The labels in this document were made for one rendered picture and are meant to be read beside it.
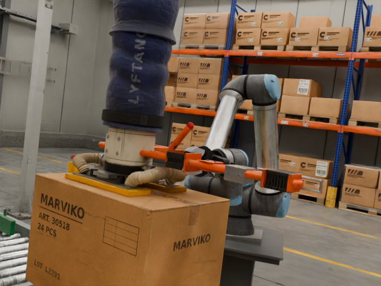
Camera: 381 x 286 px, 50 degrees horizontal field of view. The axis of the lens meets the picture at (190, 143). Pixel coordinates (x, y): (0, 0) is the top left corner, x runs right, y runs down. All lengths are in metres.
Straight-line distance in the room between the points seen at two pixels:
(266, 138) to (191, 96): 7.90
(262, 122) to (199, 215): 0.75
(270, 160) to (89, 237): 1.00
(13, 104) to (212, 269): 11.02
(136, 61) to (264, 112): 0.75
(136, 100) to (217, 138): 0.49
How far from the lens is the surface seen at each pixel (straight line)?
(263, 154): 2.01
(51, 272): 1.57
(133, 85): 1.40
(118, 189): 1.33
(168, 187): 1.45
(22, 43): 12.35
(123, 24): 1.44
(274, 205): 2.11
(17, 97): 12.26
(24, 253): 2.37
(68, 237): 1.47
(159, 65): 1.44
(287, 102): 8.84
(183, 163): 1.28
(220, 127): 1.78
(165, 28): 1.45
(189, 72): 9.96
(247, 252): 2.03
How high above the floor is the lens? 1.33
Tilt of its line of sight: 3 degrees down
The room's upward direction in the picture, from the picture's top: 7 degrees clockwise
